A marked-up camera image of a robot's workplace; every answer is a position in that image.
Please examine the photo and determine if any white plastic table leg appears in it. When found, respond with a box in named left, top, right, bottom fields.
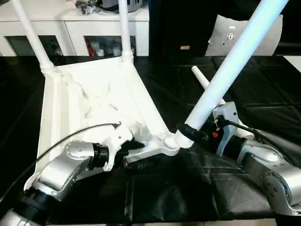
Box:
left=175, top=0, right=290, bottom=149
left=118, top=0, right=135, bottom=65
left=11, top=0, right=57, bottom=74
left=191, top=65, right=255, bottom=140

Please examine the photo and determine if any white plastic table top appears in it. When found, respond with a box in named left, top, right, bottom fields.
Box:
left=23, top=56, right=194, bottom=192

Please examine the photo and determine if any black work mat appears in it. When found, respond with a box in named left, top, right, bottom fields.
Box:
left=0, top=55, right=301, bottom=223

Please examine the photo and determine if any black box with gold label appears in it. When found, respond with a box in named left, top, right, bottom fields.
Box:
left=148, top=0, right=236, bottom=57

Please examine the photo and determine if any grey bag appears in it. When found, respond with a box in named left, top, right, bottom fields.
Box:
left=100, top=0, right=142, bottom=13

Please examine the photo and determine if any white cabinet with glass doors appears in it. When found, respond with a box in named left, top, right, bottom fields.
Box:
left=0, top=0, right=151, bottom=57

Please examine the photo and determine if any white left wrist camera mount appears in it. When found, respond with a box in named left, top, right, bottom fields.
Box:
left=103, top=121, right=135, bottom=172

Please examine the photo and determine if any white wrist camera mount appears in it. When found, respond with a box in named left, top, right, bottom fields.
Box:
left=103, top=121, right=135, bottom=172
left=212, top=102, right=238, bottom=156

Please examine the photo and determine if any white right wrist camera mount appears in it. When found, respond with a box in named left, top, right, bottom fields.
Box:
left=212, top=102, right=238, bottom=156

